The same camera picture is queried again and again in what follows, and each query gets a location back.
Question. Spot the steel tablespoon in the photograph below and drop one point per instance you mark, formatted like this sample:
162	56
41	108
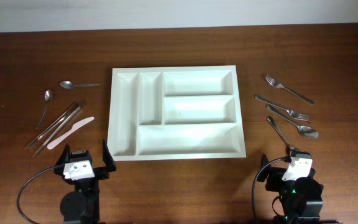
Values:
272	122
303	130

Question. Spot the white plastic knife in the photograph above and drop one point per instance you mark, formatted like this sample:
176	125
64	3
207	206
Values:
75	127

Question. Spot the steel fork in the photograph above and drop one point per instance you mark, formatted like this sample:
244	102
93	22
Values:
292	113
277	84

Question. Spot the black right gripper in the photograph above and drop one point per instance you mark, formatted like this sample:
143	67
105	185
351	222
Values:
274	176

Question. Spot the small teaspoon far left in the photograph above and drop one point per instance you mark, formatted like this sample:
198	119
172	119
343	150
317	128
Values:
48	97

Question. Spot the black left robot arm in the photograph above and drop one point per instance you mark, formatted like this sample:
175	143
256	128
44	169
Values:
81	206

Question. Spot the small teaspoon upper left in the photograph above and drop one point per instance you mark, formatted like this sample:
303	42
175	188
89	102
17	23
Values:
69	85

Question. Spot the small teaspoon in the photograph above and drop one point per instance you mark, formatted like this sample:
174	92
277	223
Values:
48	97
69	85

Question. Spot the white plastic cutlery tray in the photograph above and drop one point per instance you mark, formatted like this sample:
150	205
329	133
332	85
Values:
162	113

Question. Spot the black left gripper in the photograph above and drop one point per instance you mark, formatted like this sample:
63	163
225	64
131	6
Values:
102	172

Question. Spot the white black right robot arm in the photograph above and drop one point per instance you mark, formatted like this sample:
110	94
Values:
301	201

